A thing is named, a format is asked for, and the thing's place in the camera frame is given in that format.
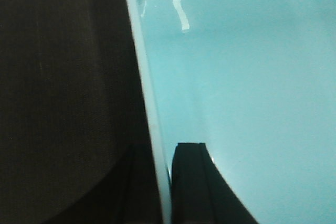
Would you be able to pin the light blue plastic bin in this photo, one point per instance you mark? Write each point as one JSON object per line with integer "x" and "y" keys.
{"x": 254, "y": 80}

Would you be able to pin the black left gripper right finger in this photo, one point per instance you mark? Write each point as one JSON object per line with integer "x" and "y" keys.
{"x": 199, "y": 192}

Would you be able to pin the dark conveyor belt surface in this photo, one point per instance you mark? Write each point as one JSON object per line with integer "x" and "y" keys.
{"x": 71, "y": 102}

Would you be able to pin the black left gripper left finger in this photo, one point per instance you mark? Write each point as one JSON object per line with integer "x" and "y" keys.
{"x": 127, "y": 194}

